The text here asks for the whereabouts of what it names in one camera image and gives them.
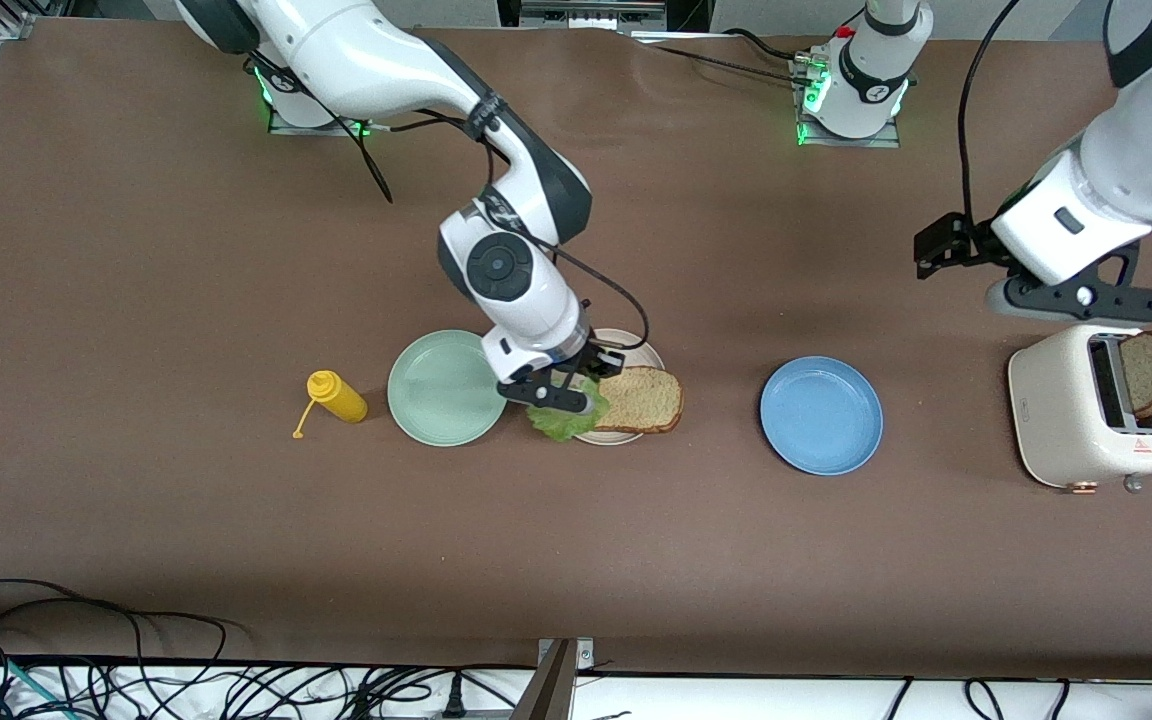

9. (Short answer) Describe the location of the green lettuce leaf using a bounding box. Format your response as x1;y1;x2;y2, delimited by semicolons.
526;375;605;444

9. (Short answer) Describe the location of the yellow mustard squeeze bottle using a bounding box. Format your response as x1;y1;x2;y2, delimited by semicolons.
292;370;369;441

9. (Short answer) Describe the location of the beige plate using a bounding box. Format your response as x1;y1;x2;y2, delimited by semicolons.
572;328;667;447

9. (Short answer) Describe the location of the mint green plate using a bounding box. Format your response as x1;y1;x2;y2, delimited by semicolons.
387;330;509;447

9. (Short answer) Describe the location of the blue plate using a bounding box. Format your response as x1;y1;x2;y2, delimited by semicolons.
760;357;884;476

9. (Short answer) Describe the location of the cream white toaster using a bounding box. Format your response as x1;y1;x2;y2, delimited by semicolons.
1008;322;1152;495

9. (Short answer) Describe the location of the grey power strip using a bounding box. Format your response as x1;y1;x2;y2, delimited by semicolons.
406;705;522;720

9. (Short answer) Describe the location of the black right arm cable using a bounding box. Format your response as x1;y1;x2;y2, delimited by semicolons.
254;50;651;351

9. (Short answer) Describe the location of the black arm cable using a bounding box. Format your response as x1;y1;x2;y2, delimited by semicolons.
956;0;1022;226
254;50;651;351

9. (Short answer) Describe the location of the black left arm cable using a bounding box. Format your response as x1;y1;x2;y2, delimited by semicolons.
956;0;1022;226

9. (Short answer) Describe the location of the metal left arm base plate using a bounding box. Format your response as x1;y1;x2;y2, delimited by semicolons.
796;55;903;149

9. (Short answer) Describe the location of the short black tabletop cable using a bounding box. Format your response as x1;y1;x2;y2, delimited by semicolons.
721;27;802;63

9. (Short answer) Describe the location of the long black tabletop cable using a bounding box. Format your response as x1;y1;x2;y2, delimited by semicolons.
648;42;809;85

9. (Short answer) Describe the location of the grey metal bracket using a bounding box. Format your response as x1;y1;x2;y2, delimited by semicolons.
511;637;597;720

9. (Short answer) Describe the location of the metal equipment with black frame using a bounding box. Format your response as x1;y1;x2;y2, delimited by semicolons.
496;0;712;36

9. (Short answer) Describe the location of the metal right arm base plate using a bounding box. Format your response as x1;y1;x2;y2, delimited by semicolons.
268;95;377;137

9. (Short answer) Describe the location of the black looping floor cable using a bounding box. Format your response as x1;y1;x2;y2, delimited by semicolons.
0;578;247;720

